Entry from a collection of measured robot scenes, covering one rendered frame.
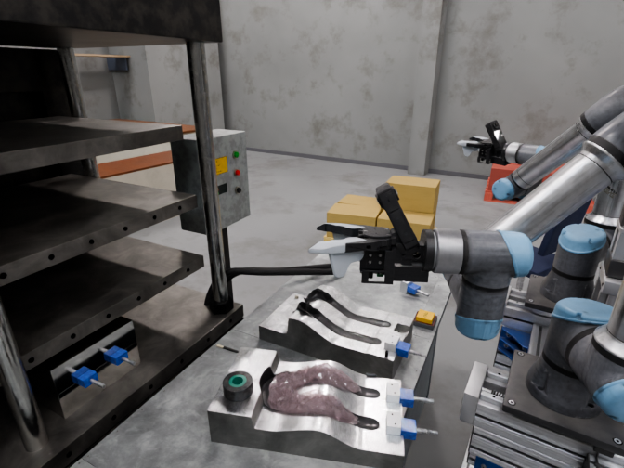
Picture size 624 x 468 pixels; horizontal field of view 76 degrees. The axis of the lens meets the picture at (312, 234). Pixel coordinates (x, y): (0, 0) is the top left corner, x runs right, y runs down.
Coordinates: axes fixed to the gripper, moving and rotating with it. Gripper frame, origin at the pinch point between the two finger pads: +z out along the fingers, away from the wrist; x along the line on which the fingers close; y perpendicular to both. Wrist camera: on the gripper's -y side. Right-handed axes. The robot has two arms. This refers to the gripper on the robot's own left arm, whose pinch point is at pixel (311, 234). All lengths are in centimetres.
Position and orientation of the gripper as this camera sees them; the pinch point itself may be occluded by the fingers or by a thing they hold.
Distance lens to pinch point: 67.9
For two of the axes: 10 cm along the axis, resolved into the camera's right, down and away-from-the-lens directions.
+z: -10.0, -0.4, 0.9
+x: 1.0, -2.5, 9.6
